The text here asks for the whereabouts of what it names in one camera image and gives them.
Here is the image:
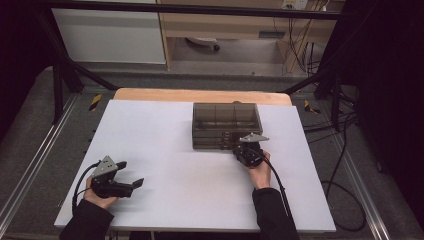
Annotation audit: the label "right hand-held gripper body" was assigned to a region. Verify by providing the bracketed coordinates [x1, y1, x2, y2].
[233, 132, 270, 168]

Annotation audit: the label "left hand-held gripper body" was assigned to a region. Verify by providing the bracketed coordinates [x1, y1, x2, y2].
[90, 155, 134, 200]

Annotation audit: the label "smoky plastic drawer box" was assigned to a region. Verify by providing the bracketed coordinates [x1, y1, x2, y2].
[191, 102, 264, 150]

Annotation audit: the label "person's left hand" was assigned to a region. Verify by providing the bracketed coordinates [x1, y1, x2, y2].
[83, 176, 120, 210]

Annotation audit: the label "person's right hand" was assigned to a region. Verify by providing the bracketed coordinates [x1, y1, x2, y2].
[244, 150, 273, 190]

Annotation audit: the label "white board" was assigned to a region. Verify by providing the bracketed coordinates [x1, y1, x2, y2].
[54, 99, 337, 233]

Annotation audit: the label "yellow black tape strip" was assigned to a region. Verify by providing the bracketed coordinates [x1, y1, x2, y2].
[88, 93, 103, 112]
[303, 99, 321, 115]

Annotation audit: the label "wooden table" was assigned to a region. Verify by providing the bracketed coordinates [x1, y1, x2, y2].
[113, 87, 294, 107]

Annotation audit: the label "office chair base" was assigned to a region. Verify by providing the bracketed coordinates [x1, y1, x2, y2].
[184, 37, 221, 53]

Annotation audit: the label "light wooden desk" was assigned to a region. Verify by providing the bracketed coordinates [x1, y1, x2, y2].
[156, 0, 346, 71]

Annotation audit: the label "white cabinet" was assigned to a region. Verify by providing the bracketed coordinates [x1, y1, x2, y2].
[51, 8, 167, 65]

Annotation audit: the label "black metal crossbar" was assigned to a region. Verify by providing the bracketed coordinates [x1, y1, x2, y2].
[43, 1, 344, 20]

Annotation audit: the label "black curtain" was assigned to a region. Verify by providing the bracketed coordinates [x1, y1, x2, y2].
[0, 0, 56, 144]
[319, 0, 424, 231]

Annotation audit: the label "white power strip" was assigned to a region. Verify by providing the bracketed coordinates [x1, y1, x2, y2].
[281, 0, 309, 10]

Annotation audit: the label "left hand-held gripper cable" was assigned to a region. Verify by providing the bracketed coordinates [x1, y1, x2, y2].
[71, 160, 101, 215]

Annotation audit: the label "hand-held gripper cable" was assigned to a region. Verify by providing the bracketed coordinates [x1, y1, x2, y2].
[71, 160, 101, 215]
[261, 155, 296, 223]

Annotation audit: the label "right hand-held gripper cable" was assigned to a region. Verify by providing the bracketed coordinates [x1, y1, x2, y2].
[261, 155, 296, 223]

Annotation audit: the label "aluminium rail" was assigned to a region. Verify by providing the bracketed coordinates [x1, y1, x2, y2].
[333, 133, 392, 240]
[0, 94, 80, 228]

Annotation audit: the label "black metal frame struts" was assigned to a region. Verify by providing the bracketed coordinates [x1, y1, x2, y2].
[34, 13, 120, 125]
[281, 66, 359, 133]

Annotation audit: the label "bundle of hanging cables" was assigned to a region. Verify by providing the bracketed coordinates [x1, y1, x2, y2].
[273, 13, 331, 77]

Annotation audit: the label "black looped floor cable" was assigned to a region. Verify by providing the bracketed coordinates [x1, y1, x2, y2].
[320, 113, 368, 233]

